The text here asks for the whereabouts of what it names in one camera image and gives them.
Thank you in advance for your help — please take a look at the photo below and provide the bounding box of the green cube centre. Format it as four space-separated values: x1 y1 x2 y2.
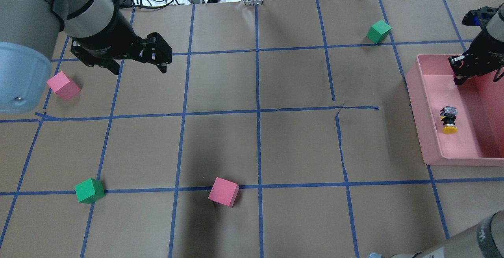
74 178 106 204

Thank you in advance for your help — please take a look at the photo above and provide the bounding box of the pink cube near person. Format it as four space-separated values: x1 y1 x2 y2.
46 72 81 101

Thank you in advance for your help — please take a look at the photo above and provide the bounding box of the pink plastic bin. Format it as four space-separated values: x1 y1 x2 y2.
406 54 504 167

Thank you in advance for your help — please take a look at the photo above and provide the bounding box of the pink cube front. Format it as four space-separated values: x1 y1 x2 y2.
208 177 240 208

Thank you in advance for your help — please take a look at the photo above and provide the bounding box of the green cube near bin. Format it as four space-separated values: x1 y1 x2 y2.
367 20 392 44

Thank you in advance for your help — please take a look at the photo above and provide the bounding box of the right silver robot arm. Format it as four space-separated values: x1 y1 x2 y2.
448 5 504 85

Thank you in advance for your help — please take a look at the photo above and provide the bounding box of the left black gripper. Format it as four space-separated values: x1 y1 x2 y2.
70 32 172 75

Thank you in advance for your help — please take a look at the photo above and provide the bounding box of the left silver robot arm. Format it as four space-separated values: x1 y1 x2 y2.
0 0 172 114

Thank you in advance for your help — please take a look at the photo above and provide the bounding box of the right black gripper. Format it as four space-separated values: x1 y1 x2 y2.
448 44 504 85

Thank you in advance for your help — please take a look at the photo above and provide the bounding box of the yellow push button switch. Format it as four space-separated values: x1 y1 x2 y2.
439 106 458 134

